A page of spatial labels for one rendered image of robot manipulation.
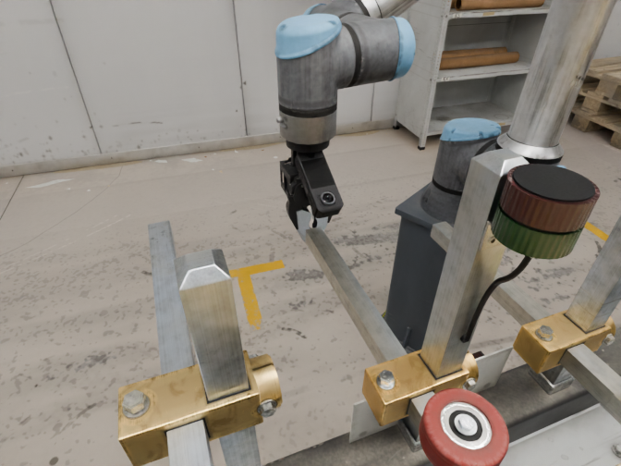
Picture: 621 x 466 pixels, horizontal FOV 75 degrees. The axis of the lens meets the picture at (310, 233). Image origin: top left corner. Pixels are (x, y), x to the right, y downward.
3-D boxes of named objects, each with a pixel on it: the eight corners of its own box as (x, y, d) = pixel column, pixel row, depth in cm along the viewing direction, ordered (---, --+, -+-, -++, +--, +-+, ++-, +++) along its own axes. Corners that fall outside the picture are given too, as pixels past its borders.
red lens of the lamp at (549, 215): (482, 196, 32) (490, 171, 30) (541, 182, 33) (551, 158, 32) (541, 239, 27) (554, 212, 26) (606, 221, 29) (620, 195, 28)
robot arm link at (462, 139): (458, 163, 129) (471, 108, 118) (502, 186, 117) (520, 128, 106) (421, 174, 123) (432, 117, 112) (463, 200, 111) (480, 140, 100)
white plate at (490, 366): (347, 439, 58) (352, 401, 52) (493, 382, 66) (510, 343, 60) (349, 443, 58) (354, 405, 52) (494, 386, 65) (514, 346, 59)
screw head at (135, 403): (123, 399, 34) (118, 391, 34) (149, 391, 35) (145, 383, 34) (123, 422, 33) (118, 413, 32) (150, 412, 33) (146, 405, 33)
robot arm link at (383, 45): (381, 9, 67) (316, 15, 62) (429, 19, 59) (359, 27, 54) (375, 67, 73) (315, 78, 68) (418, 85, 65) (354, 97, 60)
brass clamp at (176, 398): (132, 411, 39) (117, 381, 36) (268, 368, 43) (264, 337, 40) (134, 476, 34) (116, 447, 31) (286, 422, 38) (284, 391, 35)
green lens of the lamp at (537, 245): (474, 222, 33) (481, 199, 32) (531, 207, 35) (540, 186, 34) (529, 267, 29) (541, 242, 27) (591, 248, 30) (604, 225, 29)
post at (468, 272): (397, 436, 62) (473, 148, 33) (418, 429, 63) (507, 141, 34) (410, 459, 59) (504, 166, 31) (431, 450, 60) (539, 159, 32)
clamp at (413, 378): (360, 391, 51) (364, 367, 48) (449, 360, 55) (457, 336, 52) (383, 433, 47) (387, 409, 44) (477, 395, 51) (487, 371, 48)
